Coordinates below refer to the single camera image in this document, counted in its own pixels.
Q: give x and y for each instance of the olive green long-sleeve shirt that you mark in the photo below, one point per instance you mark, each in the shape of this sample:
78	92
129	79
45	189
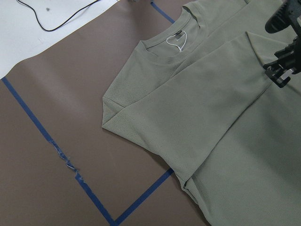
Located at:
197	95

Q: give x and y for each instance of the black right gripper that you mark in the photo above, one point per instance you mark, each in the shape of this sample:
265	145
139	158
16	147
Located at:
288	59

